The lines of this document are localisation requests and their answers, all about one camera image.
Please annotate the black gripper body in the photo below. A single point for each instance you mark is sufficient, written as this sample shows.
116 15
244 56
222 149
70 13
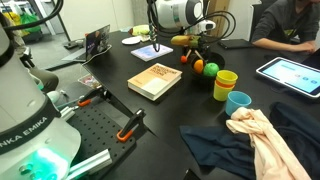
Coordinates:
204 43

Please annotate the orange ball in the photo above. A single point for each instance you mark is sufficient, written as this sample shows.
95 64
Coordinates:
198 66

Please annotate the green ball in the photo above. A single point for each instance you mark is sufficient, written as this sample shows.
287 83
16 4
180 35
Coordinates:
211 70

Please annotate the black bowl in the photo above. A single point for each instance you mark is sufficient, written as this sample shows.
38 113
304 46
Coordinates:
200 79
218 59

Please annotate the black tablet case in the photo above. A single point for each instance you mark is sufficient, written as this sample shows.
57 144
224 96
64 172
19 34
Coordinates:
236 43

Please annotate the cardboard box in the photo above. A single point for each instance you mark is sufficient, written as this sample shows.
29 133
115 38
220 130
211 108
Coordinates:
222 16

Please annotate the yellow-green plastic cup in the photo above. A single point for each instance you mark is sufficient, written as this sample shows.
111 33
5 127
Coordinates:
220 94
227 76

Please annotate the orange plastic cup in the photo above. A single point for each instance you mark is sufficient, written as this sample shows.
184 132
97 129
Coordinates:
224 85

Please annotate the orange hardcover book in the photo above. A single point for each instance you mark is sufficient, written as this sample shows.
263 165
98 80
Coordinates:
155 80

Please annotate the blue white UIST book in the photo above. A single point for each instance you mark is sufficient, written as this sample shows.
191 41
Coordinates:
146 53

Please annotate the yellow green plush toy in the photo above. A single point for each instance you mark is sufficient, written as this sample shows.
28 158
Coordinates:
140 30

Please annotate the blue plastic cup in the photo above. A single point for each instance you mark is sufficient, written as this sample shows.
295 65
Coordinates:
236 101

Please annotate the white plate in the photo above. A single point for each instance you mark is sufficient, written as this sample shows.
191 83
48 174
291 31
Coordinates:
131 40

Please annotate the person in dark shirt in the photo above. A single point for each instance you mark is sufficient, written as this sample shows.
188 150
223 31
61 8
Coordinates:
283 20

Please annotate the dark blue cloth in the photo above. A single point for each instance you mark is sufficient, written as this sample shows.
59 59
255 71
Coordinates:
216 146

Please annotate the white tablet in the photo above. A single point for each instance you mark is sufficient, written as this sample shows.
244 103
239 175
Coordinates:
291 76

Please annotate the laptop with stickers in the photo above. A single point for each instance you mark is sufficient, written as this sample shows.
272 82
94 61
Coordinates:
96 41

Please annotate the pink printed packet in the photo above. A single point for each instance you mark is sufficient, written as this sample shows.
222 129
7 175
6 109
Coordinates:
89 81

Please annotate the pink cloth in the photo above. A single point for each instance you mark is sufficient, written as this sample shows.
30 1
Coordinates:
266 140

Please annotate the black perforated breadboard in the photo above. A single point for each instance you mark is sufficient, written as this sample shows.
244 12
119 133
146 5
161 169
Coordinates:
96 133

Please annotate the aluminium extrusion bar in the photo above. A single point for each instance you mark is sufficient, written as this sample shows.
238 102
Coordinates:
90 161

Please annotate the person in khaki trousers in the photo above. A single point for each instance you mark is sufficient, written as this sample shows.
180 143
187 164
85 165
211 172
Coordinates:
45 80

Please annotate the green plastic bag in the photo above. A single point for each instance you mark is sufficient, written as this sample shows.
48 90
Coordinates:
30 21

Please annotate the yellow plastic bag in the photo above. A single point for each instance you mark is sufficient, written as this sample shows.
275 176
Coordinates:
11 20

